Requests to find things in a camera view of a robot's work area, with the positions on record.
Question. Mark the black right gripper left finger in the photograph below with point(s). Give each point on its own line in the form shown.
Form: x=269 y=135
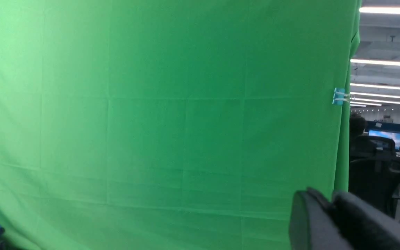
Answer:
x=312 y=226

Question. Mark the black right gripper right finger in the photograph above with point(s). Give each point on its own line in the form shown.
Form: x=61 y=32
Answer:
x=362 y=225

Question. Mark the black office chair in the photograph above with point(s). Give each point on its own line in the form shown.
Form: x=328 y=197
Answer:
x=374 y=172

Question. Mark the computer monitor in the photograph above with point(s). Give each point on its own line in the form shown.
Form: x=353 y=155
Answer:
x=385 y=137

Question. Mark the seated person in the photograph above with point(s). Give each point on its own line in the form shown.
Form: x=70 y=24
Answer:
x=357 y=125

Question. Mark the blue binder clip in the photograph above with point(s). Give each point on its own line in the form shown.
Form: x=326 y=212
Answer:
x=341 y=96

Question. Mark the green backdrop cloth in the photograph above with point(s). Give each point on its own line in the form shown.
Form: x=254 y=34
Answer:
x=169 y=124

